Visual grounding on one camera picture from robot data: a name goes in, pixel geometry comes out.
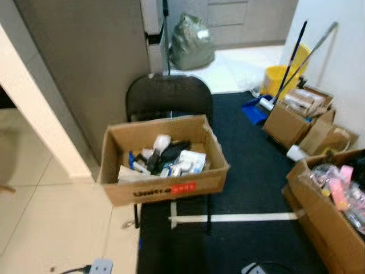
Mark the grey robot foot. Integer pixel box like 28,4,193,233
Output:
241,262,270,274
90,259,114,274

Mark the black folding chair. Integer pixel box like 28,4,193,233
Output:
125,74,215,235

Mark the cardboard box of white packets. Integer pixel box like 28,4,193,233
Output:
262,86,336,151

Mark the large black floor mat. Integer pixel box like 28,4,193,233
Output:
136,90,344,274

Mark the blue mop pole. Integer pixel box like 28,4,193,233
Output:
273,21,309,107

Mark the grey robot left foot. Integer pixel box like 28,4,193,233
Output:
90,259,114,274

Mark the white plastic bottle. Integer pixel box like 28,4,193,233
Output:
152,134,172,155

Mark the blue dustpan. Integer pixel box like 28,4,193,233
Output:
241,94,270,126

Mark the thin black pole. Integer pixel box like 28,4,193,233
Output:
163,0,172,75

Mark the white printed packet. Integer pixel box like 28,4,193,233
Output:
171,150,208,176

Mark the white appliance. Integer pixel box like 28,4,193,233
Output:
139,0,167,73

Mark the cardboard box of plastic trash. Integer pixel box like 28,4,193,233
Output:
283,149,365,274

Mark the white tape strip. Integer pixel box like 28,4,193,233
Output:
169,212,301,224

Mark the cardboard box with red label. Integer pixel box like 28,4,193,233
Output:
99,115,231,207

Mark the black foot cable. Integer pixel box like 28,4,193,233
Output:
60,265,93,274

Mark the white paper cup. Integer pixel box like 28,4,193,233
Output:
286,144,309,162

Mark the pink packet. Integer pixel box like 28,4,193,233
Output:
329,165,355,211

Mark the grey-green rubbish bag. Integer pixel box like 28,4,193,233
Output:
169,12,216,71

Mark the black crumpled wrapper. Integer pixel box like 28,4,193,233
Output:
147,140,192,174

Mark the grey robot right foot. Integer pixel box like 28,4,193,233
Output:
241,262,270,274

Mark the grey broom pole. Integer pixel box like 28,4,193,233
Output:
279,22,339,99

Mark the small open cardboard box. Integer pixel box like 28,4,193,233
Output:
299,125,359,156

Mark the yellow bucket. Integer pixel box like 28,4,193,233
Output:
263,43,313,98

